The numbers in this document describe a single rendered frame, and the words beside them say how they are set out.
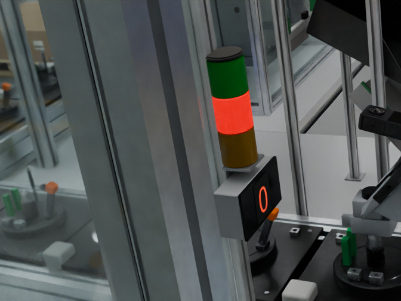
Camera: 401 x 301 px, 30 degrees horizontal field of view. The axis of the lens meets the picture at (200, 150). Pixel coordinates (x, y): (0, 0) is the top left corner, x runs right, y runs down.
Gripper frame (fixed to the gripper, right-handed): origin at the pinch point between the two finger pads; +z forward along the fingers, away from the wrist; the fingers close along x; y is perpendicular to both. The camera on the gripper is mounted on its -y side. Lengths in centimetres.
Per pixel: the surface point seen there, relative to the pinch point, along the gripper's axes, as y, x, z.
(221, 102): -24.6, -21.5, -12.3
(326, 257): 1.5, 2.5, 16.2
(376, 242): 5.2, -0.8, 4.5
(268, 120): -28, 82, 55
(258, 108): -33, 85, 56
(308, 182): -8, 48, 39
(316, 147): -12, 66, 42
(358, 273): 5.9, -5.6, 8.0
